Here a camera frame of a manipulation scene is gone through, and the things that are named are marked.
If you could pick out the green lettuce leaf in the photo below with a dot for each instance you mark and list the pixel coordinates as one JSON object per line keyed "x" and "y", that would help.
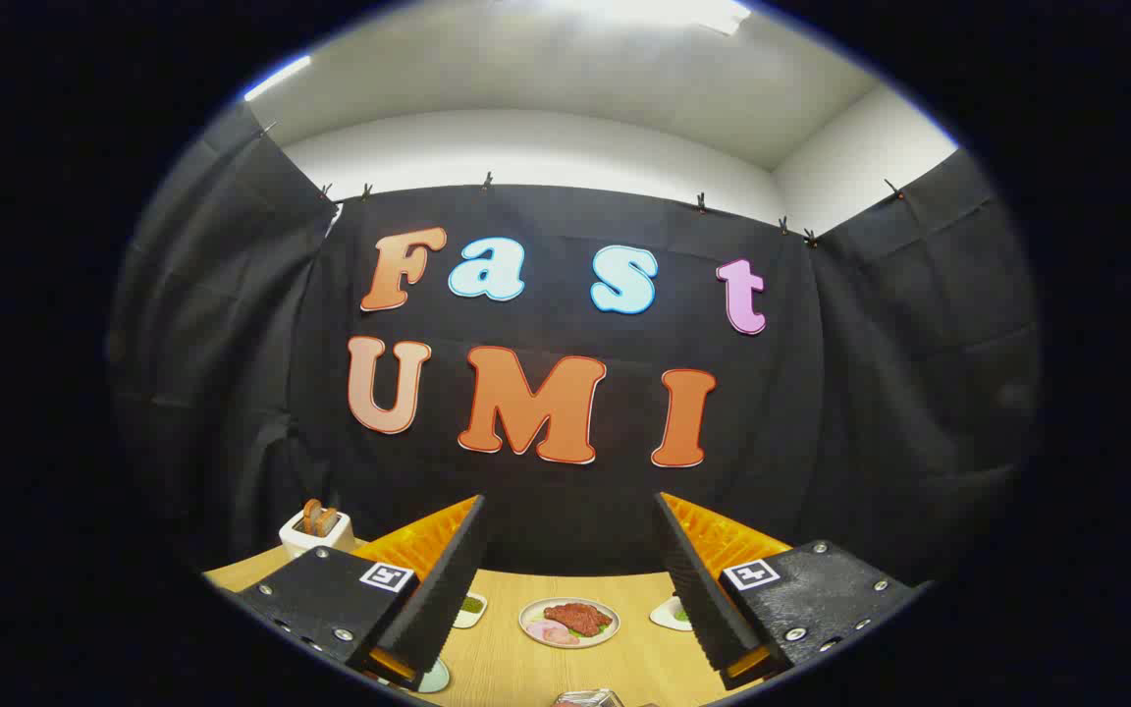
{"x": 606, "y": 623}

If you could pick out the pale pink ham slice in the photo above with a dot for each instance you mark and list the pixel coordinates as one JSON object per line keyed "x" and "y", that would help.
{"x": 551, "y": 632}

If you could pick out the light blue plate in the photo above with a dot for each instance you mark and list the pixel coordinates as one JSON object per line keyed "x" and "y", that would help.
{"x": 436, "y": 678}

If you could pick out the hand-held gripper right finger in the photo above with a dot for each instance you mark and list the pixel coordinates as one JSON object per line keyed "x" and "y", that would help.
{"x": 698, "y": 599}

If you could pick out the white toaster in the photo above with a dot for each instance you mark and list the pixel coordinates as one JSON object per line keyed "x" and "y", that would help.
{"x": 315, "y": 545}

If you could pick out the perforated metal basket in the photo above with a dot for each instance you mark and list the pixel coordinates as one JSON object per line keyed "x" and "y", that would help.
{"x": 587, "y": 699}

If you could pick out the grey plate with food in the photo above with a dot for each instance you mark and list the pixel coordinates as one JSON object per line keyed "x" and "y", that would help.
{"x": 531, "y": 611}

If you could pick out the toasted bread slice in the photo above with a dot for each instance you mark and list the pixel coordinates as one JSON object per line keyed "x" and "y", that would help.
{"x": 328, "y": 522}
{"x": 311, "y": 515}

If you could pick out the green beans pile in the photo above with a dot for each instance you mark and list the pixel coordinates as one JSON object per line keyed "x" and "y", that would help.
{"x": 472, "y": 604}

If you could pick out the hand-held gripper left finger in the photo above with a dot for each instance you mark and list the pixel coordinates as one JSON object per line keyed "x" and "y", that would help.
{"x": 438, "y": 599}

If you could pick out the white divided dish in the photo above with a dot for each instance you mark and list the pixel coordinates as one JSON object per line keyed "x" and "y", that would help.
{"x": 473, "y": 618}

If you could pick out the row of cloth clips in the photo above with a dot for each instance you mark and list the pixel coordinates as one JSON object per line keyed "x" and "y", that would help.
{"x": 487, "y": 181}

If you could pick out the white square coaster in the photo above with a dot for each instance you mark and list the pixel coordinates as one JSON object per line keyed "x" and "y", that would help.
{"x": 666, "y": 615}

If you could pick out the brown steak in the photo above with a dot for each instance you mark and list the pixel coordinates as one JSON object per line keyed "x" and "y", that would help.
{"x": 577, "y": 618}

